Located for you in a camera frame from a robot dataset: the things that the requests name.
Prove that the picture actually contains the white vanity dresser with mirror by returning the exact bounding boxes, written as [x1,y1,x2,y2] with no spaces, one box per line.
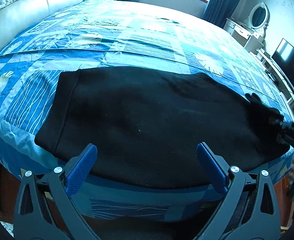
[223,2,270,55]

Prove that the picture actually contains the white tv stand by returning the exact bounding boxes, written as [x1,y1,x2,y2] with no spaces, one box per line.
[257,49,294,115]

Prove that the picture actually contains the right dark blue curtain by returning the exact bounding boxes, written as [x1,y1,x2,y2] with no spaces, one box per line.
[201,0,240,28]

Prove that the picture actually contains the black flat television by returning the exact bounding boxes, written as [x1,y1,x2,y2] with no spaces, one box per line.
[272,38,294,88]

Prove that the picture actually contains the black pants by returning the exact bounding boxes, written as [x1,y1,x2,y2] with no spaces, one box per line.
[35,67,290,190]

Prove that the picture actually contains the blue patterned bedspread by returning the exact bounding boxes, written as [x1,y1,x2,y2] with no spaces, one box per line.
[0,0,294,222]

